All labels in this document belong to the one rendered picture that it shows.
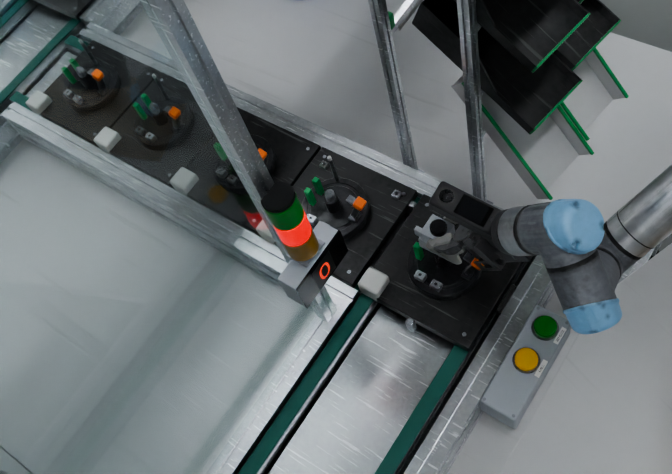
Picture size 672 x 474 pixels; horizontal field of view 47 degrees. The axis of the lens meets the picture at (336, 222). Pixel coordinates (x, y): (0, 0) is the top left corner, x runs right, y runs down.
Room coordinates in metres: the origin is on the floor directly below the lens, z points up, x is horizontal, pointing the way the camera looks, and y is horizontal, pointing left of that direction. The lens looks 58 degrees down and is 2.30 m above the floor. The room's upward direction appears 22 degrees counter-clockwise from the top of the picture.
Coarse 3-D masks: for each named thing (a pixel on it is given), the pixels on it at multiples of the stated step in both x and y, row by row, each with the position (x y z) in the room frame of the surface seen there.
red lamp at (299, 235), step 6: (306, 216) 0.62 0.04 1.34; (306, 222) 0.61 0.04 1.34; (276, 228) 0.61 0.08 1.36; (294, 228) 0.60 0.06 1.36; (300, 228) 0.60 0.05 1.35; (306, 228) 0.60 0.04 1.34; (282, 234) 0.60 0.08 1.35; (288, 234) 0.60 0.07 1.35; (294, 234) 0.60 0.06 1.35; (300, 234) 0.60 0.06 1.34; (306, 234) 0.60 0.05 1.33; (282, 240) 0.61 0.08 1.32; (288, 240) 0.60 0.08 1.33; (294, 240) 0.60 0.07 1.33; (300, 240) 0.60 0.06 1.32; (306, 240) 0.60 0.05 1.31; (294, 246) 0.60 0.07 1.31
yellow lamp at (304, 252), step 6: (312, 234) 0.61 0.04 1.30; (312, 240) 0.60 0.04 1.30; (288, 246) 0.60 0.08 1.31; (300, 246) 0.60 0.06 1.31; (306, 246) 0.60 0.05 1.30; (312, 246) 0.60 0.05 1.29; (318, 246) 0.61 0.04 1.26; (288, 252) 0.61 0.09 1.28; (294, 252) 0.60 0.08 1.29; (300, 252) 0.60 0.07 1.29; (306, 252) 0.60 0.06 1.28; (312, 252) 0.60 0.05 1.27; (294, 258) 0.60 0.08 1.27; (300, 258) 0.60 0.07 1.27; (306, 258) 0.60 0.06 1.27
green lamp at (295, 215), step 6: (294, 204) 0.60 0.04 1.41; (300, 204) 0.62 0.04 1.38; (288, 210) 0.60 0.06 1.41; (294, 210) 0.60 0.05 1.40; (300, 210) 0.61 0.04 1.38; (270, 216) 0.61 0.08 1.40; (276, 216) 0.60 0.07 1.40; (282, 216) 0.60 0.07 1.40; (288, 216) 0.60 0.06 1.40; (294, 216) 0.60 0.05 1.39; (300, 216) 0.60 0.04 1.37; (276, 222) 0.60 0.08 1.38; (282, 222) 0.60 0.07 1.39; (288, 222) 0.60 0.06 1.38; (294, 222) 0.60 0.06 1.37; (300, 222) 0.60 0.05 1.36; (282, 228) 0.60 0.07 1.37; (288, 228) 0.60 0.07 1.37
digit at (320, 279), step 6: (324, 258) 0.61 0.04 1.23; (330, 258) 0.61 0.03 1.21; (318, 264) 0.60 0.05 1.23; (324, 264) 0.60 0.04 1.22; (330, 264) 0.61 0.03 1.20; (318, 270) 0.59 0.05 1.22; (324, 270) 0.60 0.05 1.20; (330, 270) 0.61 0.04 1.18; (318, 276) 0.59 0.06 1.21; (324, 276) 0.60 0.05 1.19; (318, 282) 0.59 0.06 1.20; (324, 282) 0.59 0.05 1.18
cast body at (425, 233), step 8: (432, 216) 0.67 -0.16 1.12; (432, 224) 0.65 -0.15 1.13; (440, 224) 0.64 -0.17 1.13; (448, 224) 0.64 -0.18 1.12; (416, 232) 0.67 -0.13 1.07; (424, 232) 0.64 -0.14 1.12; (432, 232) 0.63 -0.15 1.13; (440, 232) 0.63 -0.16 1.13; (448, 232) 0.63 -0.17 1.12; (424, 240) 0.64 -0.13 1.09; (424, 248) 0.64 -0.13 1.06; (440, 256) 0.62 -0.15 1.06
